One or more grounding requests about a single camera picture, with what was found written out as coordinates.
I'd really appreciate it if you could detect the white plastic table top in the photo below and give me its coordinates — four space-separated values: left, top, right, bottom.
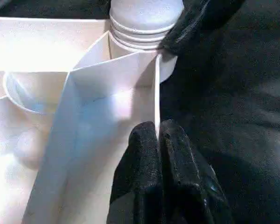
0 17 178 224

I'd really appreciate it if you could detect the black mat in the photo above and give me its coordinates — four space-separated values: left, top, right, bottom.
0 0 280 224

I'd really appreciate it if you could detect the white plastic table leg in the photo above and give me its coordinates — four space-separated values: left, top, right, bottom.
108 0 185 51

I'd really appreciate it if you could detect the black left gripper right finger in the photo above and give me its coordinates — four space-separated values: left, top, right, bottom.
159 119 227 224

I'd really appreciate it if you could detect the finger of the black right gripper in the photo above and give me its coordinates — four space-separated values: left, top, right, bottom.
159 0 246 57

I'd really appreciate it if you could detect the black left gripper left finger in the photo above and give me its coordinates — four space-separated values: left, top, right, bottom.
105 120 164 224

